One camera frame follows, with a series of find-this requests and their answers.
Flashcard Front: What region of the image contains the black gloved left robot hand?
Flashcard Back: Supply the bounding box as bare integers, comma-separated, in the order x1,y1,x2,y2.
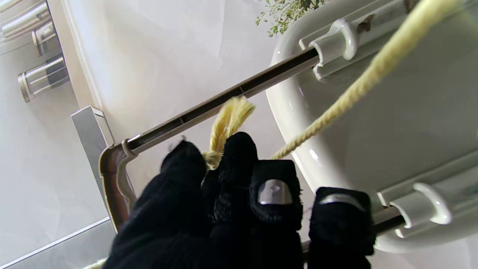
102,132,376,269

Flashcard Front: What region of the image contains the small beige trolley suitcase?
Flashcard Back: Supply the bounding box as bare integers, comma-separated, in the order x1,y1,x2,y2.
99,0,478,263

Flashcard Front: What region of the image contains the silver cylindrical ceiling lamp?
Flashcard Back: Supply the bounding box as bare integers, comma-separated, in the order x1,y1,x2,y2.
17,56,71,103
31,20,57,56

